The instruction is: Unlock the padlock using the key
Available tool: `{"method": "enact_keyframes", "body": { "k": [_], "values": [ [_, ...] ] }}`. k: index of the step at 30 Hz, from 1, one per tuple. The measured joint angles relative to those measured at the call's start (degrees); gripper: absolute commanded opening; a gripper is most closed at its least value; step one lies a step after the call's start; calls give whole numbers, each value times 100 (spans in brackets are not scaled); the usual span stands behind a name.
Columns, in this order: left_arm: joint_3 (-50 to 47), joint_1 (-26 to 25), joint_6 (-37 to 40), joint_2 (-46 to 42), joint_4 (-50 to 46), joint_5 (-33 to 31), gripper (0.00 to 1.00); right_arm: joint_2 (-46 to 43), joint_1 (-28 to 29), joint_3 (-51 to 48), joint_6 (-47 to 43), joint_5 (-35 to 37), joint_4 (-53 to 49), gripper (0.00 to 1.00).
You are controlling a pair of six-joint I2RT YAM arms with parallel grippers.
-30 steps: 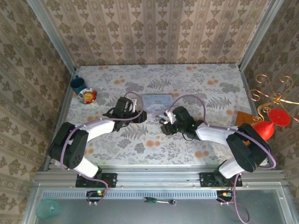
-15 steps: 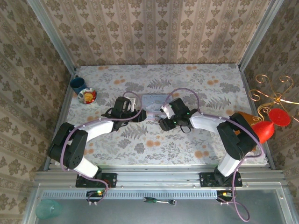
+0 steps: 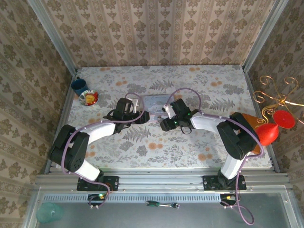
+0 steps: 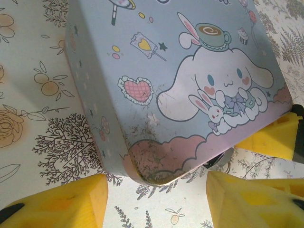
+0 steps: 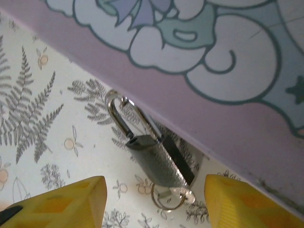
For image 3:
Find clear plastic bag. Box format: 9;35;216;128
142;94;176;122

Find floral tablecloth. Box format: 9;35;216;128
56;64;273;169

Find red and yellow snack packet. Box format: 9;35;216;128
84;92;98;105

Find leaf-patterned bowl with blue rim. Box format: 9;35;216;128
79;89;100;107

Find dark blue ceramic mug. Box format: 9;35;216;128
71;76;88;97

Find brown wooden board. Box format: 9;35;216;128
242;113;263;154

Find small black controller board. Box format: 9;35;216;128
220;193;239;205
87;193;106;206

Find grey metal panel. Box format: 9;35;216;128
23;187;296;228

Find translucent green plastic cup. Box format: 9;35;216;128
37;202;64;224

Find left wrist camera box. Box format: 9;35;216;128
116;97;140;114

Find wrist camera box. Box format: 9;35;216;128
162;98;190;118
116;97;140;114

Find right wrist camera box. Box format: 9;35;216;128
162;98;190;118

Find aluminium front rail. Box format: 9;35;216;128
35;168;289;190

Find aluminium side rail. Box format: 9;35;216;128
44;71;80;174

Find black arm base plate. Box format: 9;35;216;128
202;175;247;191
76;175;119;191

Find slotted grey cable duct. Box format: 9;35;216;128
42;194;238;203

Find green-handled ratchet wrench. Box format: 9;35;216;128
145;200;181;209

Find gold wire stand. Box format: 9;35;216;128
252;75;304;124

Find aluminium frame post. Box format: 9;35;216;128
242;0;289;71
27;0;78;74

